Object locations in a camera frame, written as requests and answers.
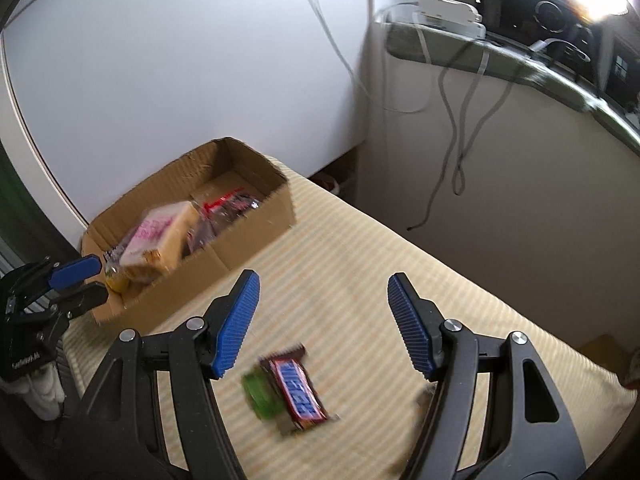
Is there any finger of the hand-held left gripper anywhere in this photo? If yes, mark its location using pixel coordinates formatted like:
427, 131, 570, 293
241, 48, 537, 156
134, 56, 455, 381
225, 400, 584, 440
17, 254, 102, 306
30, 282, 109, 333

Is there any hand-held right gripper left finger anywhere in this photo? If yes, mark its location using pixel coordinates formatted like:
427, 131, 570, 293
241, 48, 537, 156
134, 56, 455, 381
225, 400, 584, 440
60, 269, 262, 480

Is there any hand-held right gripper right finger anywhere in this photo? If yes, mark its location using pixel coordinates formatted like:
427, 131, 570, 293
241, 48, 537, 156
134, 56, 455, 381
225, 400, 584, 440
387, 272, 588, 480

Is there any yellow green candy packet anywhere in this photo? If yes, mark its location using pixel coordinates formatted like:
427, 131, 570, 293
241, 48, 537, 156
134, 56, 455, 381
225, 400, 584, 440
102, 265, 134, 294

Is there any brown cardboard box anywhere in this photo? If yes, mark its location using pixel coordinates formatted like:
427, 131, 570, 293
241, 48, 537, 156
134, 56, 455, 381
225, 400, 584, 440
81, 136, 296, 326

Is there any green mint candy packet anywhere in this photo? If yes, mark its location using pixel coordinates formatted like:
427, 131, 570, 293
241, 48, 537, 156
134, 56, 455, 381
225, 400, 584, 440
241, 365, 286, 422

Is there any sliced bread clear pack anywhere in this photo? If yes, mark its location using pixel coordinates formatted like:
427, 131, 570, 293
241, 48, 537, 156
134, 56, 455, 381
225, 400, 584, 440
120, 201, 201, 282

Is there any clear red-edged cake packet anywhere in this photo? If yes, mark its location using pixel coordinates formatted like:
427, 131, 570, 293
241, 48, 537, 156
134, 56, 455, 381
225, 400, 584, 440
186, 220, 221, 261
200, 187, 263, 236

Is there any person's left hand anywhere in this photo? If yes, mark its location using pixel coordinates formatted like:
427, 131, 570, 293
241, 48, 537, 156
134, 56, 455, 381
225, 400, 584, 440
17, 357, 67, 422

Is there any striped yellow tablecloth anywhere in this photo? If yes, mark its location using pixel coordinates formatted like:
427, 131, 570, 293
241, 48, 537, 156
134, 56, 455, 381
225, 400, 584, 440
62, 155, 638, 480

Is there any red white object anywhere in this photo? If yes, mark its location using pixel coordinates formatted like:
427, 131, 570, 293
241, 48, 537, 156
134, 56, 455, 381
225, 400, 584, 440
312, 172, 347, 196

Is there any brown cardboard piece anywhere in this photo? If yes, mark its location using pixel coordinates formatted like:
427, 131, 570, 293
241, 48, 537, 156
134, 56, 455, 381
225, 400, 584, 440
580, 332, 632, 387

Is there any grey window sill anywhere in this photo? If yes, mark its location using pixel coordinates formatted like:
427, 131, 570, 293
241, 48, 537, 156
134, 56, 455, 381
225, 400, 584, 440
385, 15, 640, 152

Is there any white power strip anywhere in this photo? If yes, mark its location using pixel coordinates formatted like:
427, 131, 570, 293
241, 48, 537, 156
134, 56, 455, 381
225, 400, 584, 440
415, 0, 487, 39

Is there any thin dark hanging cable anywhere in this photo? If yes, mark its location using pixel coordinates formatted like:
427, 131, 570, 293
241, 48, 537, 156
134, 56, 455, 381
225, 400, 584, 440
452, 42, 517, 197
409, 42, 476, 232

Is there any white power strip cable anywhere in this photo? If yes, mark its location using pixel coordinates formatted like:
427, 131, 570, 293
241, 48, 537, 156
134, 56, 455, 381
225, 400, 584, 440
377, 4, 436, 114

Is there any long white wall cable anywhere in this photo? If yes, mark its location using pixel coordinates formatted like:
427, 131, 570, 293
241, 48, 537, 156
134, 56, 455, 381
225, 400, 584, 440
294, 0, 372, 103

